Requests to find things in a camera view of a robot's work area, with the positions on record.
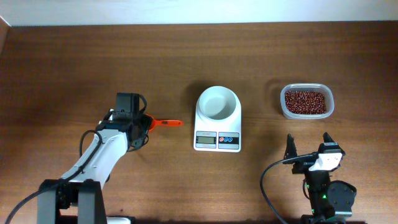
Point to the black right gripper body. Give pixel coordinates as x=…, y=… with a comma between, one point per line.
x=302, y=166

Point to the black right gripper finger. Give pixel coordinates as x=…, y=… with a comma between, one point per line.
x=290, y=150
x=327, y=138

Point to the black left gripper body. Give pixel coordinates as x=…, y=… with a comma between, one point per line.
x=143, y=122

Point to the red plastic measuring scoop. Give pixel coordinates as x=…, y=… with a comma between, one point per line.
x=163, y=122

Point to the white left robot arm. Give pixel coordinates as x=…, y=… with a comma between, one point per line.
x=77, y=196

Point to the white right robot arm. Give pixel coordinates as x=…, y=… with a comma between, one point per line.
x=330, y=201

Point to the white digital kitchen scale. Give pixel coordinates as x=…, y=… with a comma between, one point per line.
x=218, y=136

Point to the red beans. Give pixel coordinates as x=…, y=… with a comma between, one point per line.
x=305, y=102

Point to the clear plastic bean container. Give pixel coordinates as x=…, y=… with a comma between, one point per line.
x=329, y=100

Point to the white round bowl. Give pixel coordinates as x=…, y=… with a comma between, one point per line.
x=217, y=103

